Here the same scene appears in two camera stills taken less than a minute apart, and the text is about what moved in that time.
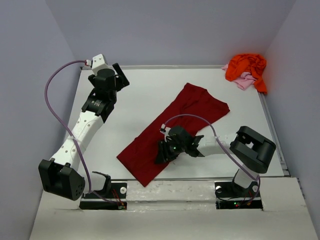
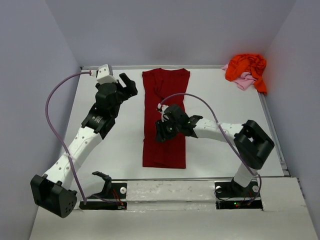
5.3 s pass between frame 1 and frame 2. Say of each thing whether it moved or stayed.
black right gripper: moved
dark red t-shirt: moved
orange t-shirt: stayed
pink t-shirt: stayed
